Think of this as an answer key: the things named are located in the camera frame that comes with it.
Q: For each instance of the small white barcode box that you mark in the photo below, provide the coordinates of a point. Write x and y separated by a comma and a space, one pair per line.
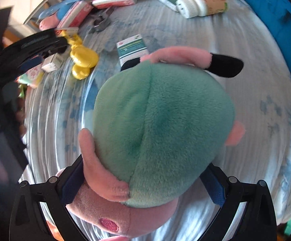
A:
52, 63

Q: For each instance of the red white medicine box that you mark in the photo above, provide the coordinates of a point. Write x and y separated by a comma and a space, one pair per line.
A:
70, 31

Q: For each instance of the pink Kotex pad pack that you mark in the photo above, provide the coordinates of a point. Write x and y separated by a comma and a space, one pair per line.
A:
32, 77

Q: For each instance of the teal white medicine box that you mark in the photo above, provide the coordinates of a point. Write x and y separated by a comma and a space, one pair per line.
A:
131, 48

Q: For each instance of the large pink pig plush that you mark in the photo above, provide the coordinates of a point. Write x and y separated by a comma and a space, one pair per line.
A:
156, 128

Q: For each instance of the white bottle orange label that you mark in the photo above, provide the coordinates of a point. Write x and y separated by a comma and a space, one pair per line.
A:
193, 8

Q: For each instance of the pink tissue pack with barcode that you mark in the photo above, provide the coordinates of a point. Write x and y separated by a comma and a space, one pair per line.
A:
76, 14

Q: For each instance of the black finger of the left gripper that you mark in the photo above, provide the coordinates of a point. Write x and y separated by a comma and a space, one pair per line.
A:
32, 46
29, 64

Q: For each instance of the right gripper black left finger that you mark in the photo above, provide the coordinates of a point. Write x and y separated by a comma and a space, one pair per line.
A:
28, 222

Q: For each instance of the small blue-shirt pig plush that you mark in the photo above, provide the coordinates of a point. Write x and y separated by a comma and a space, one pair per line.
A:
53, 20

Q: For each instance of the yellow beetle toy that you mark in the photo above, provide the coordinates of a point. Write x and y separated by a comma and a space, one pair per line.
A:
84, 58

